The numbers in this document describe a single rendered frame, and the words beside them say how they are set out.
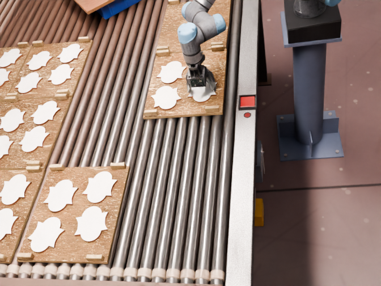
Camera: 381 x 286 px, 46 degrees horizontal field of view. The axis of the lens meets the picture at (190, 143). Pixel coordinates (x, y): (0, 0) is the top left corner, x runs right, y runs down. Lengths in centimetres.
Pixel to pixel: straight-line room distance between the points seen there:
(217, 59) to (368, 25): 188
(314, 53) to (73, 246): 148
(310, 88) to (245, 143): 85
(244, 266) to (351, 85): 203
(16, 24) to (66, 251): 163
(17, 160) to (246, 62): 111
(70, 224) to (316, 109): 157
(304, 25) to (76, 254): 142
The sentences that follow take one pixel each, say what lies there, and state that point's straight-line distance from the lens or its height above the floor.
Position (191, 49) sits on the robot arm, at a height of 122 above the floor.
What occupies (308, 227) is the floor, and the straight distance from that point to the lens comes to 264.
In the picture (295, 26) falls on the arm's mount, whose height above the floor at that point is 96.
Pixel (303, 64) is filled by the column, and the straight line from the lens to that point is 246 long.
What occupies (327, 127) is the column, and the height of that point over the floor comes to 7.
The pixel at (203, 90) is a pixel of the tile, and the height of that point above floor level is 94.
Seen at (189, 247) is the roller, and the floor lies 92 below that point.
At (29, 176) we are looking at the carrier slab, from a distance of 200.
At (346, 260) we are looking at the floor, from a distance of 257.
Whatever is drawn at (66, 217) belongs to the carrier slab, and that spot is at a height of 94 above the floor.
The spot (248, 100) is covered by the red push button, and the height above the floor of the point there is 93.
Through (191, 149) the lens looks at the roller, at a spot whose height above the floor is 92.
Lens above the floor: 232
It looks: 49 degrees down
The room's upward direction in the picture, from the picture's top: 17 degrees counter-clockwise
